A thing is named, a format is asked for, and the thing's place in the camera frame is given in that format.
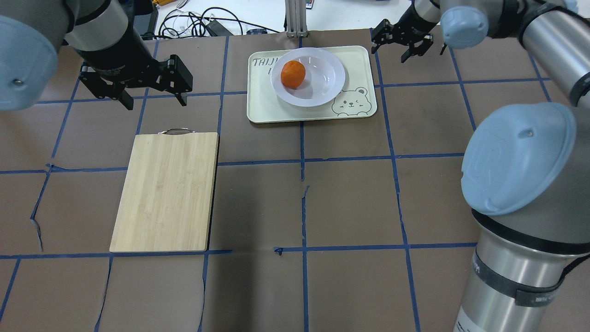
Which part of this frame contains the orange fruit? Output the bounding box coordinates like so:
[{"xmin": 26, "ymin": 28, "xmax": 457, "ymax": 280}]
[{"xmin": 280, "ymin": 60, "xmax": 306, "ymax": 89}]

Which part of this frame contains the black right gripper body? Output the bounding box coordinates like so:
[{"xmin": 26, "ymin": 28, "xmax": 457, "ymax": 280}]
[{"xmin": 385, "ymin": 4, "xmax": 436, "ymax": 46}]

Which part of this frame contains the aluminium frame post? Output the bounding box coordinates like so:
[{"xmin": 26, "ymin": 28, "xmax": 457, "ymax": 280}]
[{"xmin": 285, "ymin": 0, "xmax": 308, "ymax": 38}]

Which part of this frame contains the bamboo cutting board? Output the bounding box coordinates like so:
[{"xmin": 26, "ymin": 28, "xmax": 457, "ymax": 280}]
[{"xmin": 109, "ymin": 131, "xmax": 219, "ymax": 254}]

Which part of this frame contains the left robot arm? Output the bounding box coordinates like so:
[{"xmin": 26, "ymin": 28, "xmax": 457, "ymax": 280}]
[{"xmin": 0, "ymin": 0, "xmax": 193, "ymax": 111}]

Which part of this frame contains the cream bear tray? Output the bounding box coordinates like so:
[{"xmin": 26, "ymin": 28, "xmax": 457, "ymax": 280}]
[{"xmin": 246, "ymin": 46, "xmax": 378, "ymax": 124}]

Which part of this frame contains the white round plate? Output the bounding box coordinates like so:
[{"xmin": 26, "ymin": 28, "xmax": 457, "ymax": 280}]
[{"xmin": 270, "ymin": 47, "xmax": 346, "ymax": 107}]

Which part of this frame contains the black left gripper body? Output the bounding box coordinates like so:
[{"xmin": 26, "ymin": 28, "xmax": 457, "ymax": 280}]
[{"xmin": 78, "ymin": 30, "xmax": 165, "ymax": 90}]

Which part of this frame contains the black power brick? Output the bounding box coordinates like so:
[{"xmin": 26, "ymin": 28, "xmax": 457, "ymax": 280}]
[{"xmin": 205, "ymin": 20, "xmax": 233, "ymax": 36}]

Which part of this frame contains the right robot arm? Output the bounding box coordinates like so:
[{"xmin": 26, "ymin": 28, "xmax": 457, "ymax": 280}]
[{"xmin": 371, "ymin": 0, "xmax": 590, "ymax": 332}]

